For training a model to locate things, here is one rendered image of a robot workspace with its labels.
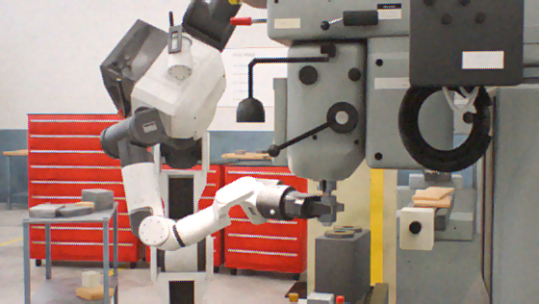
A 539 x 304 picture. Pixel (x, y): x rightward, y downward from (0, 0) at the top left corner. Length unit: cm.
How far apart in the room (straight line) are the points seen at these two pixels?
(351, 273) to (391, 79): 73
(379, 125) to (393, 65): 13
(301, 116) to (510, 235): 52
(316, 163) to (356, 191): 182
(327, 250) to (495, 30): 101
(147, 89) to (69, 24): 1016
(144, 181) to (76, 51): 1019
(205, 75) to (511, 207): 93
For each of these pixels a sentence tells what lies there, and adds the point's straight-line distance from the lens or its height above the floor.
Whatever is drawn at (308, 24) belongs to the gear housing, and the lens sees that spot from 166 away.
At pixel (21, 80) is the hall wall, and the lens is 1253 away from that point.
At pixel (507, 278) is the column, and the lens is 161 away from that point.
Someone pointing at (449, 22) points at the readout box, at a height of 163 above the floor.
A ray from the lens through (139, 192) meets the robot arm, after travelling 195.
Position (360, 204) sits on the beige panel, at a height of 103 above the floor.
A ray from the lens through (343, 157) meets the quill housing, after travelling 167.
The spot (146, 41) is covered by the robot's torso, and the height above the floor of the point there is 167.
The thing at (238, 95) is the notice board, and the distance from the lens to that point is 1111.
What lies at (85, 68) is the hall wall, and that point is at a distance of 1201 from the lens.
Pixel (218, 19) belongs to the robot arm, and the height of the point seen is 174.
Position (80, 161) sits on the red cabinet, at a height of 102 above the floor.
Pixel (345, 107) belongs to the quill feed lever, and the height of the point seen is 148.
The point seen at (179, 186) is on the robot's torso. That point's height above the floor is 123.
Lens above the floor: 146
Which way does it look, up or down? 3 degrees down
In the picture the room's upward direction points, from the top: straight up
